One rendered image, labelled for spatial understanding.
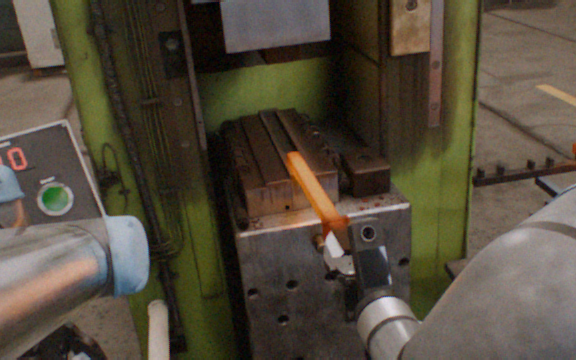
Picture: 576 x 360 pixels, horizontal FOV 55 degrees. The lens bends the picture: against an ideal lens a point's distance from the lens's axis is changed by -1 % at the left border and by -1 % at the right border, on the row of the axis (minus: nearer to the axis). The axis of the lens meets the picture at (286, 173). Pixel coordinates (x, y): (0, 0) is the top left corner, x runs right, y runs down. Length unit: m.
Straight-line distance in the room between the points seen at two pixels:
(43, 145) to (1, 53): 6.32
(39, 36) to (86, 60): 5.36
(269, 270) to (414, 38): 0.59
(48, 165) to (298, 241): 0.51
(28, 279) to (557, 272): 0.32
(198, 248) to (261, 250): 0.26
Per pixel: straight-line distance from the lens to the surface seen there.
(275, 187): 1.18
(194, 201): 1.33
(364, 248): 0.79
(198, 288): 1.46
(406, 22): 1.28
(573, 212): 0.43
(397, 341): 0.70
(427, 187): 1.47
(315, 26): 1.08
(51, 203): 1.04
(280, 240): 1.17
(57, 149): 1.06
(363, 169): 1.22
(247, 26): 1.06
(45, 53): 6.60
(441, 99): 1.39
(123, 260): 0.52
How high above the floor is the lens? 1.52
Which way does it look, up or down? 26 degrees down
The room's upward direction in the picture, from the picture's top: 5 degrees counter-clockwise
